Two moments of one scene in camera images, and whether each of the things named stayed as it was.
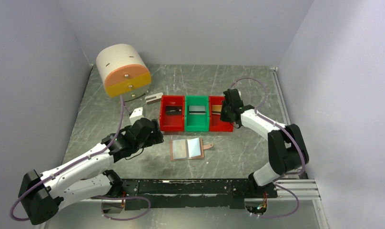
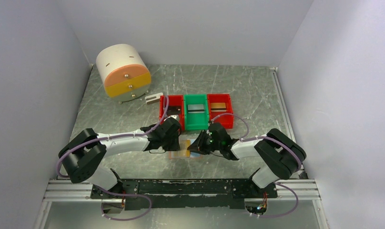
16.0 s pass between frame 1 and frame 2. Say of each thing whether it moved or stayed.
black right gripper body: moved
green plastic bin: stayed
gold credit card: stayed
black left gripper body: moved
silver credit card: stayed
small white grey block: stayed
